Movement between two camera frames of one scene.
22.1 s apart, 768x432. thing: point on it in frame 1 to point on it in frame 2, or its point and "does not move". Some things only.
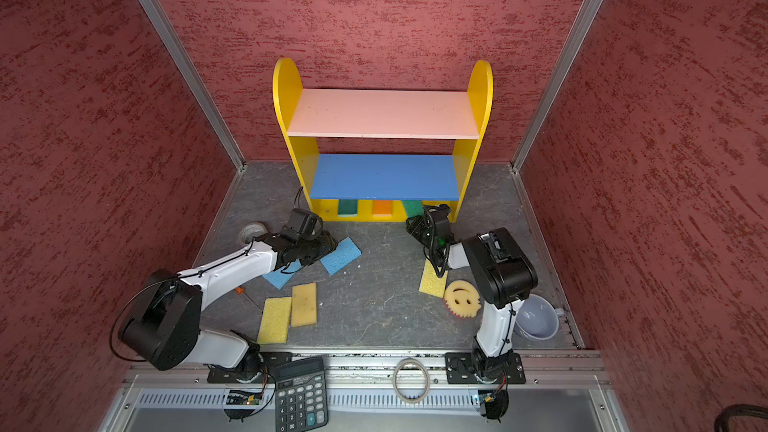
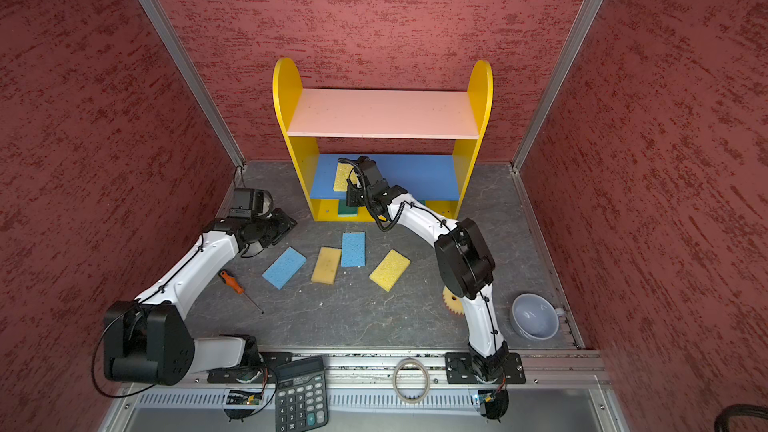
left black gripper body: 314,248 to 271,229
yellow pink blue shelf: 373,155 does not move
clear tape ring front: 423,366 does not move
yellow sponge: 430,282 to 342,174
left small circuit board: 236,397 does not move
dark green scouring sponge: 347,207 does not move
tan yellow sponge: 304,304 to 326,265
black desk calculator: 301,400 does not move
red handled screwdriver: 241,290 does not move
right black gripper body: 420,230 to 361,196
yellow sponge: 275,320 to 390,270
